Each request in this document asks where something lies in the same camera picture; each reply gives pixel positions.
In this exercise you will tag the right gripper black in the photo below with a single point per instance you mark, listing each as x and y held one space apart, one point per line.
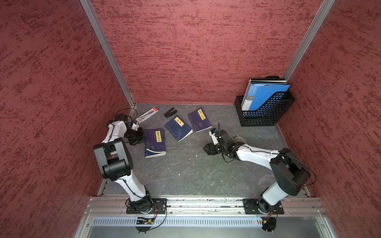
210 148

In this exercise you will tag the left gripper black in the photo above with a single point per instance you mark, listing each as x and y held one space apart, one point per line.
140 138

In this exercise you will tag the blue book Yuewei notes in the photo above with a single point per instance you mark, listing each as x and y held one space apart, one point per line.
155 140

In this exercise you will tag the blue book Zhuangzi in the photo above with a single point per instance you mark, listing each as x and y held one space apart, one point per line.
178 128

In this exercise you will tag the grey knitted cloth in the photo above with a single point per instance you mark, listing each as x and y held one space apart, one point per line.
239 139

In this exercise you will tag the blue book Mengxi Bitan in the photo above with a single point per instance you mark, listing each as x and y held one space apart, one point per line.
149 154

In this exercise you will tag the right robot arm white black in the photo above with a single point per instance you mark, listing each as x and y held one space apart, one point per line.
290 173

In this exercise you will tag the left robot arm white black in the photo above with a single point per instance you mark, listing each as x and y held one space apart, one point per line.
116 164

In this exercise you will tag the blue book Tang poems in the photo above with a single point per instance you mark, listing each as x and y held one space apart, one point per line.
199 120

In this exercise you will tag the white red pen package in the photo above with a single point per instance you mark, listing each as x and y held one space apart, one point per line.
147 115

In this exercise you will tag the black stapler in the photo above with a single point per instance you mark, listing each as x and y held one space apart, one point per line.
171 112

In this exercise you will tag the black mesh file holder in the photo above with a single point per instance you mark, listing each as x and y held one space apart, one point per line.
268 114

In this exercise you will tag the blue folder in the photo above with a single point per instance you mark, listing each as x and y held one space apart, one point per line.
257 94

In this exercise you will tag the dark folders behind blue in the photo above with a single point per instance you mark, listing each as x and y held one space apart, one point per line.
269 80

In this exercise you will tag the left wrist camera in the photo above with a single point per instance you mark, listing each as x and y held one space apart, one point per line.
134 126

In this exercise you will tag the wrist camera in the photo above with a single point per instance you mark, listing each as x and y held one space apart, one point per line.
134 126
212 133

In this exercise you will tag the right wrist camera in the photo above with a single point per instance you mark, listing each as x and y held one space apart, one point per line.
212 133

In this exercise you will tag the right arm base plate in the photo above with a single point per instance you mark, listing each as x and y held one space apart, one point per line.
261 207

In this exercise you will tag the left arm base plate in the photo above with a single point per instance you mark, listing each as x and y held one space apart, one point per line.
147 206

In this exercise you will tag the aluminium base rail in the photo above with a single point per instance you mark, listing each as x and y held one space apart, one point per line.
182 211

